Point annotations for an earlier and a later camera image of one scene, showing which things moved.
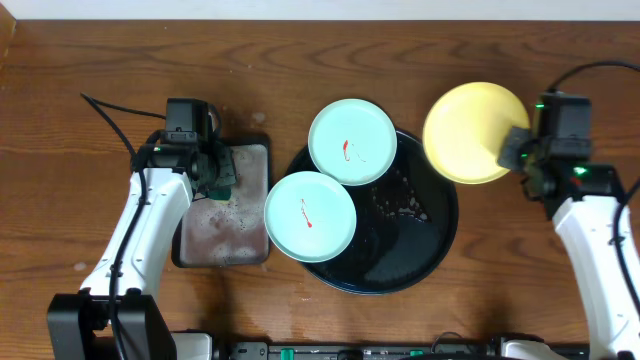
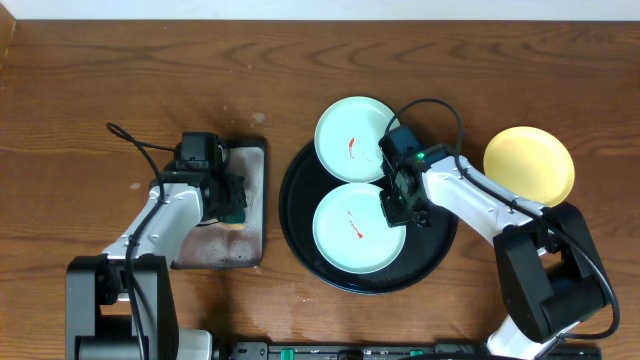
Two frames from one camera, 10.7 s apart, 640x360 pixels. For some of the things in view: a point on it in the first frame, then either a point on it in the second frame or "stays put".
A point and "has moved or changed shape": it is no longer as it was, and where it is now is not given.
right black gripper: x=508 y=156 -> x=392 y=215
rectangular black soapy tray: x=233 y=233 stays put
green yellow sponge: x=219 y=194 has moved or changed shape
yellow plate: x=467 y=128 has moved or changed shape
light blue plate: x=352 y=142 stays put
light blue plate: x=310 y=217 -> x=352 y=232
